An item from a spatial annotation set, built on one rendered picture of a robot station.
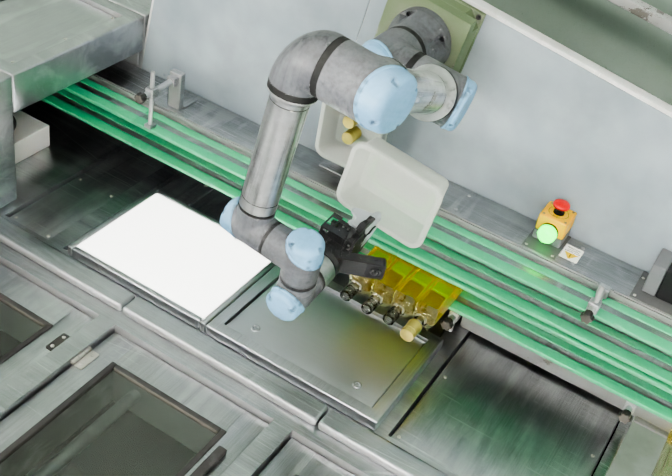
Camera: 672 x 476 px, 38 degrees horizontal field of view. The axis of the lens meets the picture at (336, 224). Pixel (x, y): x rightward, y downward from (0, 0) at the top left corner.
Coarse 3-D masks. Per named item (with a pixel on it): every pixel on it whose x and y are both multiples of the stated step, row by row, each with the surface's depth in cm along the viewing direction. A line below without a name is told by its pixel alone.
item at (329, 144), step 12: (324, 108) 241; (324, 120) 244; (336, 120) 249; (324, 132) 247; (336, 132) 252; (372, 132) 246; (324, 144) 250; (336, 144) 252; (324, 156) 248; (336, 156) 248; (348, 156) 248
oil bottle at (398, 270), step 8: (392, 264) 233; (400, 264) 233; (408, 264) 234; (392, 272) 231; (400, 272) 231; (408, 272) 232; (376, 280) 227; (384, 280) 228; (392, 280) 228; (400, 280) 229; (376, 288) 226; (384, 288) 226; (392, 288) 226; (384, 296) 225; (384, 304) 227
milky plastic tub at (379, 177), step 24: (360, 144) 204; (384, 144) 208; (360, 168) 214; (384, 168) 213; (408, 168) 204; (336, 192) 214; (360, 192) 217; (384, 192) 216; (408, 192) 212; (432, 192) 209; (384, 216) 214; (408, 216) 215; (432, 216) 203; (408, 240) 210
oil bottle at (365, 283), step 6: (372, 252) 235; (378, 252) 235; (384, 252) 235; (390, 258) 234; (354, 276) 228; (360, 276) 227; (348, 282) 230; (360, 282) 227; (366, 282) 227; (366, 288) 228
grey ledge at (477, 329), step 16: (464, 320) 244; (480, 336) 244; (496, 336) 241; (512, 352) 241; (528, 352) 238; (544, 368) 238; (560, 368) 235; (576, 384) 235; (592, 384) 232; (608, 400) 232; (624, 400) 229; (640, 416) 229; (656, 416) 227; (656, 432) 227
